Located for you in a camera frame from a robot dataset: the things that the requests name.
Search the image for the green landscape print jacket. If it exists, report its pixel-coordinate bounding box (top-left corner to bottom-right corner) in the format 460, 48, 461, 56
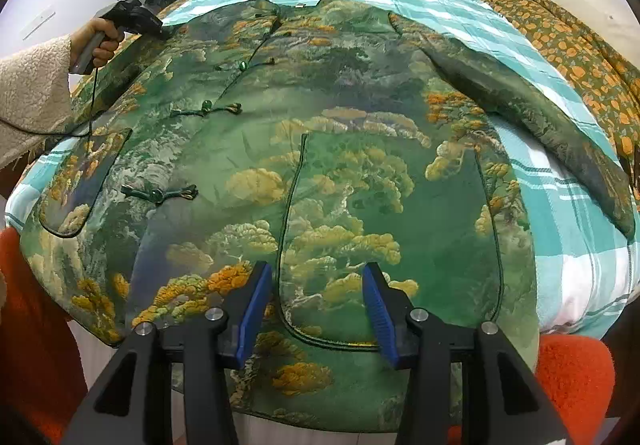
20, 0, 636, 431

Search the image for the person's left hand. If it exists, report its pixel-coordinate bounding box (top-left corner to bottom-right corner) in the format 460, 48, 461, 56
70, 19, 121, 69

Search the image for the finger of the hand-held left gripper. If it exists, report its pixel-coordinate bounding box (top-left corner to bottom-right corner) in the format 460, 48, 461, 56
149, 17, 176, 42

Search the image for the beige headboard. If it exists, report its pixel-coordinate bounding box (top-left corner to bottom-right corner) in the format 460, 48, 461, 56
522, 0, 640, 70

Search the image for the orange floral green quilt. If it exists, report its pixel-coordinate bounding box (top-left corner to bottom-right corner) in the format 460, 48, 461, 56
467, 0, 640, 200

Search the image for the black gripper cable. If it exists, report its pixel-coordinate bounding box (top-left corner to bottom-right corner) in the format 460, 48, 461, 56
0, 67, 98, 140

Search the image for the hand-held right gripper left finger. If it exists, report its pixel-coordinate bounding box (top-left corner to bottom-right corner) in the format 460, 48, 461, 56
60, 261, 275, 445

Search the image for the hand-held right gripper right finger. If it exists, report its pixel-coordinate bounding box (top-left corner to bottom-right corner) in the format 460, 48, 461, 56
361, 262, 568, 445

